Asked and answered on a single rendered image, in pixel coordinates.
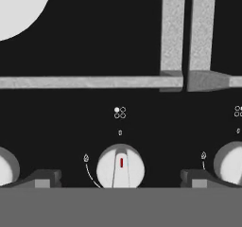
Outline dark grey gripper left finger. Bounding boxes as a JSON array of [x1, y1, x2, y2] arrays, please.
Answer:
[[9, 169, 62, 189]]

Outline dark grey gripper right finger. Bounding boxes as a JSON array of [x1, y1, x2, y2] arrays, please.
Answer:
[[180, 168, 242, 189]]

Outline white round burner cap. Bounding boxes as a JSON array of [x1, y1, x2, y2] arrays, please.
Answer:
[[0, 0, 53, 43]]

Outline black hob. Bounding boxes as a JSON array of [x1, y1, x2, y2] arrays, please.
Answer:
[[0, 0, 242, 189]]

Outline white hob knob red mark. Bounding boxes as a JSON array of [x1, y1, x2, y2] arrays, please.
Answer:
[[95, 143, 147, 189]]

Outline grey hob grate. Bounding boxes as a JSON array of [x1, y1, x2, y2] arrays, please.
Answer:
[[186, 0, 242, 93], [0, 0, 186, 93]]

